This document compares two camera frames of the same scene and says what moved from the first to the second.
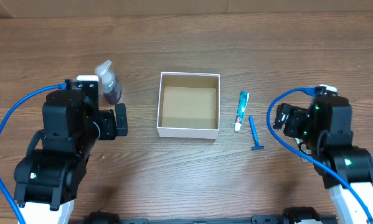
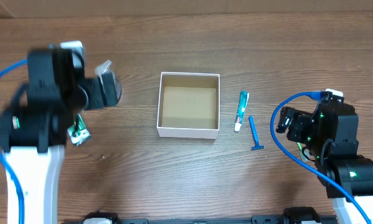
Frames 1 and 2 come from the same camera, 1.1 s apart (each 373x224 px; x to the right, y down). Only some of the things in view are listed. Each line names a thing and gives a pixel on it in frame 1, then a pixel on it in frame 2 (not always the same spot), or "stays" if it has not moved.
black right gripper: [296, 119] stays
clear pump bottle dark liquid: [109, 86] stays
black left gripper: [105, 117] → [94, 91]
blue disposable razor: [257, 147] stays
